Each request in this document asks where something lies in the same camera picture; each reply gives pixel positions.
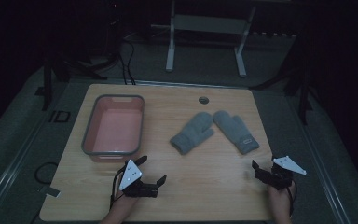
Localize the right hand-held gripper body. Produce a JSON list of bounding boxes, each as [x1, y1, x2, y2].
[[255, 155, 307, 191]]

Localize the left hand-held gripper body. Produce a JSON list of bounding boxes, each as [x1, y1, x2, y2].
[[118, 159, 160, 199]]

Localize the person's right hand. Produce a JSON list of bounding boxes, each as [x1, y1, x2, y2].
[[268, 182, 296, 217]]

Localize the person's left hand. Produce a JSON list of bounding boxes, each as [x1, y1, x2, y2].
[[111, 192, 140, 216]]

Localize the grey mitten with label patch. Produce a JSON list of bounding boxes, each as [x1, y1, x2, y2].
[[213, 110, 260, 156]]

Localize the pink basin with grey rim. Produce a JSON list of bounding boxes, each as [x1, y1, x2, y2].
[[81, 93, 145, 163]]

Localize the plain grey mitten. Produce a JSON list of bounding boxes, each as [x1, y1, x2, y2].
[[169, 111, 215, 156]]

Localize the black tripod stand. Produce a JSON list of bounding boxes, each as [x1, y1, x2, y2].
[[251, 31, 314, 126], [41, 18, 120, 112]]

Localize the grey tape piece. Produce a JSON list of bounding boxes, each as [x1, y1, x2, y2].
[[37, 185, 62, 199]]

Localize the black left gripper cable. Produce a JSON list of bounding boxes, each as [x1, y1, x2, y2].
[[109, 166, 129, 210]]

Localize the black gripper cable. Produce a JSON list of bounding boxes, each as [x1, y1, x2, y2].
[[286, 180, 298, 217], [109, 166, 129, 210]]

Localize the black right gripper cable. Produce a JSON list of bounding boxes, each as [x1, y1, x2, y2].
[[286, 180, 298, 217]]

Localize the black looped floor cable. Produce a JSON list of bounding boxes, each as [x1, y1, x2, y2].
[[34, 161, 60, 185]]

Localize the black floor cables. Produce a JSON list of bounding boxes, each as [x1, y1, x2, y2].
[[118, 38, 137, 86]]

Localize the white metal desk frame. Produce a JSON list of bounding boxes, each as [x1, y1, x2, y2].
[[165, 0, 257, 78]]

